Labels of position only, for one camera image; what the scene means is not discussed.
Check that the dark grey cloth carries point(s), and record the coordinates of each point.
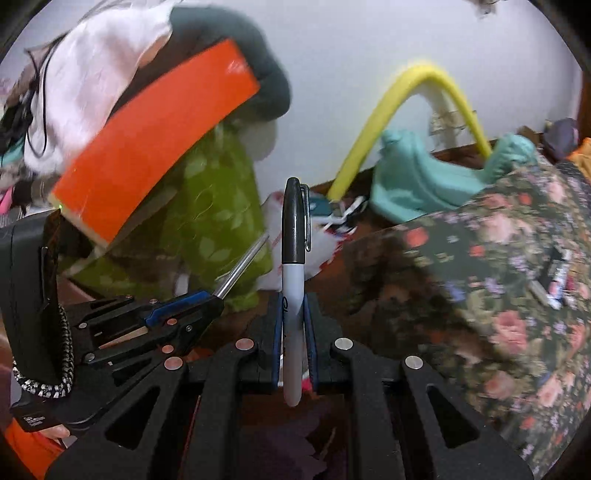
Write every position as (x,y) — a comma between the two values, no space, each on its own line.
(240,41)

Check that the white plastic bag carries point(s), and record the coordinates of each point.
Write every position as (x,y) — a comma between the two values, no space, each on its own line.
(323,249)

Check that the black cap grey marker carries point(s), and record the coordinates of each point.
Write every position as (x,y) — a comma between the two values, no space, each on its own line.
(294,240)

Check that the purple cloth bundle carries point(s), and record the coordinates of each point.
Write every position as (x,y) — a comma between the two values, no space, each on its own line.
(561,136)

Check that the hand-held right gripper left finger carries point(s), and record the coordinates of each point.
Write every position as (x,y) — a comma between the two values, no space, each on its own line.
(276,344)

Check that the yellow foam tube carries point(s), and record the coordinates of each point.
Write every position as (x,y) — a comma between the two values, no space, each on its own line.
(369,134)

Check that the white pink cloth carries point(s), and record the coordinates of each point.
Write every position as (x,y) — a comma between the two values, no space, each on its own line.
(87,78)

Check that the silver metal rod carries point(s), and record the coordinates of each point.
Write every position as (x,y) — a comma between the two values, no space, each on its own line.
(242,265)

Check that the purple paper scrap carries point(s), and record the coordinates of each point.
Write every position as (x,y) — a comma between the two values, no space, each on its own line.
(295,443)

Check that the green leaf-print cloth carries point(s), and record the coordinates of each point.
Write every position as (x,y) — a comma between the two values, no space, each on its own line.
(217,194)

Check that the orange cloth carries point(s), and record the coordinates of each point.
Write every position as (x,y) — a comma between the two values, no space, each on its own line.
(582,159)

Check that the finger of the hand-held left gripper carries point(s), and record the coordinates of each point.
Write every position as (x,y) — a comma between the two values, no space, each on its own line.
(184,334)
(175,305)

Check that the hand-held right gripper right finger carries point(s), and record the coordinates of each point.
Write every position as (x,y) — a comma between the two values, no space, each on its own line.
(310,344)

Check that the dark floral blanket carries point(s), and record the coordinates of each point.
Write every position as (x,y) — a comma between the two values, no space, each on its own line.
(461,300)

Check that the small white tube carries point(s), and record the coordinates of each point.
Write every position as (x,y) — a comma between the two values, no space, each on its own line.
(557,281)

